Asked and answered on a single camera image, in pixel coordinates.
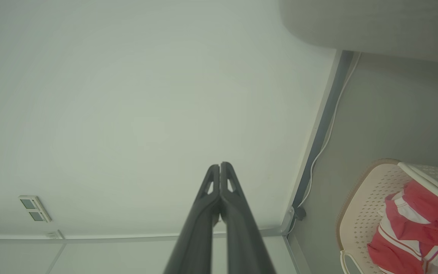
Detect white cable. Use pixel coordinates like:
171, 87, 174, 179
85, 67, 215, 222
288, 52, 362, 233

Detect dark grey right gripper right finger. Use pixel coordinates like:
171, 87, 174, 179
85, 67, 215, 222
219, 162, 276, 274

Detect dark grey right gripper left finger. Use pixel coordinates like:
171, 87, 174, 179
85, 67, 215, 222
163, 164, 221, 274

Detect cream perforated laundry basket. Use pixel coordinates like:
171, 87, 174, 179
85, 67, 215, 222
336, 159, 438, 274

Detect red and white garment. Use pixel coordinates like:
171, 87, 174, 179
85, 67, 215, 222
367, 180, 438, 274

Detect grey fabric sofa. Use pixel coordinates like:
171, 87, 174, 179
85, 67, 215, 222
279, 0, 438, 66

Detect white wall switch panel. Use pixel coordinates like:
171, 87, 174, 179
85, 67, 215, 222
18, 195, 52, 223

